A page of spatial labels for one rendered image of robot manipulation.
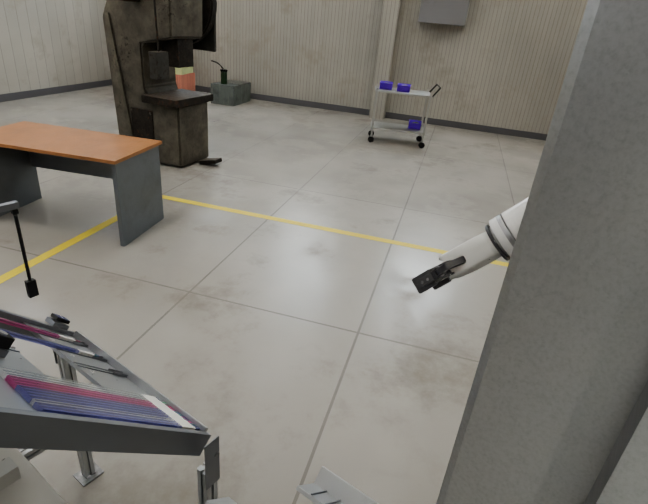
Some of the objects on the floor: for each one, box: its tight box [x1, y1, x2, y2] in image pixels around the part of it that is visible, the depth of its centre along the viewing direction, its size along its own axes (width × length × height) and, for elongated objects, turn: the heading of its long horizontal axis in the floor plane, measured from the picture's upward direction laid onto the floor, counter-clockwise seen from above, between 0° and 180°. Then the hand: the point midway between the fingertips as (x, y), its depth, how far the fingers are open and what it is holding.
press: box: [103, 0, 222, 167], centre depth 542 cm, size 129×114×246 cm
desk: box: [0, 121, 164, 247], centre depth 395 cm, size 68×133×71 cm, turn 69°
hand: (427, 282), depth 92 cm, fingers open, 8 cm apart
